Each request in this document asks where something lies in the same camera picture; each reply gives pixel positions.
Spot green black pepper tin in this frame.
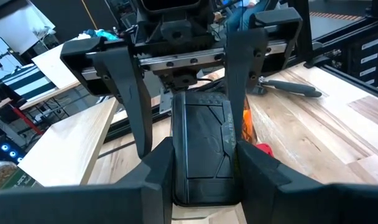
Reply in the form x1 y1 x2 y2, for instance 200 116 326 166
172 91 239 208

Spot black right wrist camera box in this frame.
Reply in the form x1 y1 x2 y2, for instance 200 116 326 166
138 0 204 15

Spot smoked paprika tin red lid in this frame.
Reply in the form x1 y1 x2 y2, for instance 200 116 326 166
256 142 274 158

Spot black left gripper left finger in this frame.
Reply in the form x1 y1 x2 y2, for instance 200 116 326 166
0 136 175 224

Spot black mat orange striped edge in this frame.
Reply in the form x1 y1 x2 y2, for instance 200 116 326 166
309 11 369 40

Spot teal cloth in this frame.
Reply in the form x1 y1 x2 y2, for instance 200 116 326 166
83 28 119 42

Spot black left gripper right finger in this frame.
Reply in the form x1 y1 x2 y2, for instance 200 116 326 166
237 141 378 224

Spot black device blue lights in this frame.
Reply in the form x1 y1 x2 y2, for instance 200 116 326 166
0 139 25 166

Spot orange taco seasoning packet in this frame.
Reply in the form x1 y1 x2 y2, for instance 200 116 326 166
241 99 258 146

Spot black drawer unit white labels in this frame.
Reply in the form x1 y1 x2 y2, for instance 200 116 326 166
344 29 378 90

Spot person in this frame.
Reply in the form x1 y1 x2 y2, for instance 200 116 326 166
213 0 270 32

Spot wooden shelf board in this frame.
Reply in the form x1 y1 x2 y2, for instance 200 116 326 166
17 97 120 187

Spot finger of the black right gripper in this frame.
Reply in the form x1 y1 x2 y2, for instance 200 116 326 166
224 7 303 139
60 37 153 159

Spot black aluminium table frame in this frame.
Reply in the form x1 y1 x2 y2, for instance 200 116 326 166
287 0 378 102

